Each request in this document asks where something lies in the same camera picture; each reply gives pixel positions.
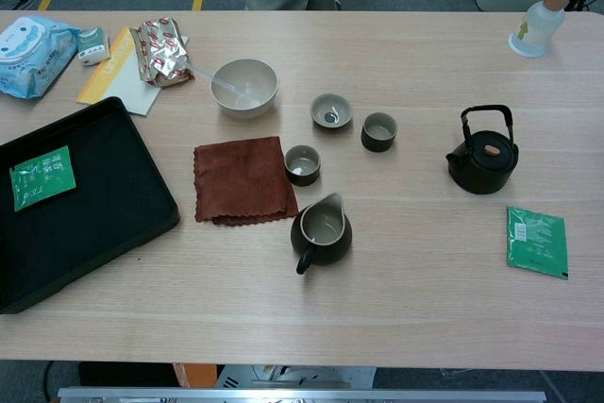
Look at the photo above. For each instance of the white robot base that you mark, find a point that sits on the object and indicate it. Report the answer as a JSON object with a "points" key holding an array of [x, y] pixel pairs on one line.
{"points": [[292, 377]]}

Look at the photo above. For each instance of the dark straight-sided teacup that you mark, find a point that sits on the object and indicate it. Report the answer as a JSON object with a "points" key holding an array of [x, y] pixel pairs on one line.
{"points": [[378, 139], [302, 172]]}

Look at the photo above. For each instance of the wide grey teacup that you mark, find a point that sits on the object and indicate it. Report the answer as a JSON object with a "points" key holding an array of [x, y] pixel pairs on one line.
{"points": [[331, 112]]}

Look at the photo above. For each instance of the brown folded cloth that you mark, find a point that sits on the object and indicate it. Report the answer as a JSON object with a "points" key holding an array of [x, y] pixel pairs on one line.
{"points": [[240, 181]]}

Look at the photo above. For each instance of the large beige bowl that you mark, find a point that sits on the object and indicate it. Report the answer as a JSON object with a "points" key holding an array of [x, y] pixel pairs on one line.
{"points": [[257, 73]]}

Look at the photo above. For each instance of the clear plastic spoon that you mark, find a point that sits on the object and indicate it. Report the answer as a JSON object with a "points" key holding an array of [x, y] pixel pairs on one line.
{"points": [[203, 73]]}

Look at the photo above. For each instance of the silver red foil bag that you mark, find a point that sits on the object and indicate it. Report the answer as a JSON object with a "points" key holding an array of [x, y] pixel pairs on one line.
{"points": [[162, 51]]}

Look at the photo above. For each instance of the yellow white booklet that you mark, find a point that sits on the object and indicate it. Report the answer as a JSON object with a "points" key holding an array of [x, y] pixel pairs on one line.
{"points": [[122, 87]]}

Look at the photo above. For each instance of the black rectangular tray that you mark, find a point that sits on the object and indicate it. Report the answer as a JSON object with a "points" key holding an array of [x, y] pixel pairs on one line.
{"points": [[94, 242]]}

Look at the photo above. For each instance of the green tea packet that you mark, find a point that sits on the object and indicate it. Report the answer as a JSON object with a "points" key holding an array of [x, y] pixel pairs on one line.
{"points": [[42, 179], [538, 242]]}

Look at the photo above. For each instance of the small green white box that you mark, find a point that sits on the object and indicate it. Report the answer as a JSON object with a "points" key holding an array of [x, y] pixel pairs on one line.
{"points": [[93, 46]]}

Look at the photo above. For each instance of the blue wet wipes pack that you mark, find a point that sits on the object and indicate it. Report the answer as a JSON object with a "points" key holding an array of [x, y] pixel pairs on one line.
{"points": [[33, 58]]}

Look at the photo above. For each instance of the aluminium rail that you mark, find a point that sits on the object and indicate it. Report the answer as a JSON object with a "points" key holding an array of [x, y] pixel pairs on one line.
{"points": [[302, 396]]}

